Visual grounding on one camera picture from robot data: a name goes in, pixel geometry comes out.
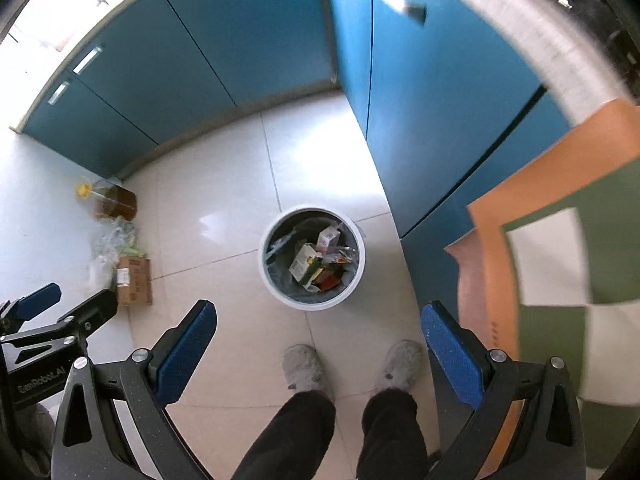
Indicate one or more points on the grey bin liner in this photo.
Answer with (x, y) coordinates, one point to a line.
(280, 250)

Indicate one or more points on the clear plastic bag pile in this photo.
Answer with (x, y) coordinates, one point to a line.
(112, 247)

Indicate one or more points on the clear plastic wrapper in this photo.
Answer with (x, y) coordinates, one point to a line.
(342, 255)

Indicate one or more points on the green white checkered tablecloth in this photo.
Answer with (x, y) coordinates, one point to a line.
(550, 260)

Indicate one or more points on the person's right leg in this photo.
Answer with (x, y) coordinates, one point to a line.
(395, 435)

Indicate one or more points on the grey fuzzy slipper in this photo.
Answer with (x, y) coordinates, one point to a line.
(400, 365)
(302, 367)

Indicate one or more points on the red packet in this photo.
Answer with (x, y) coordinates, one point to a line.
(331, 280)

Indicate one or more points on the small cardboard box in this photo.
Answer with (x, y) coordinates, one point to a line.
(134, 282)

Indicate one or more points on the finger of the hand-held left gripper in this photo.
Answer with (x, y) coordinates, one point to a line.
(97, 310)
(37, 300)

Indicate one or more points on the white round trash bin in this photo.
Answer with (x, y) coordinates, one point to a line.
(265, 280)

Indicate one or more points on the person's left leg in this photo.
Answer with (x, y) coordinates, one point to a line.
(290, 435)

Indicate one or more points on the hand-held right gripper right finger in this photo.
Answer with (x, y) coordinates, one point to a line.
(450, 357)

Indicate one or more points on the person's leg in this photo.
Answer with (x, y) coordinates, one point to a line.
(395, 435)
(290, 435)

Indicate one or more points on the oil bottle with yellow cap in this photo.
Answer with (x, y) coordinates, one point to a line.
(117, 202)

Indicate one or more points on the person's left forearm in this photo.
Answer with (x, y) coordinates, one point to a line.
(35, 430)

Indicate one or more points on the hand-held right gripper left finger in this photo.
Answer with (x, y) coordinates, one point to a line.
(185, 355)

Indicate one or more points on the green white yellow box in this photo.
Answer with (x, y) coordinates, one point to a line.
(302, 262)

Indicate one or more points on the blue kitchen cabinets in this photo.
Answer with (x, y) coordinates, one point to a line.
(250, 50)

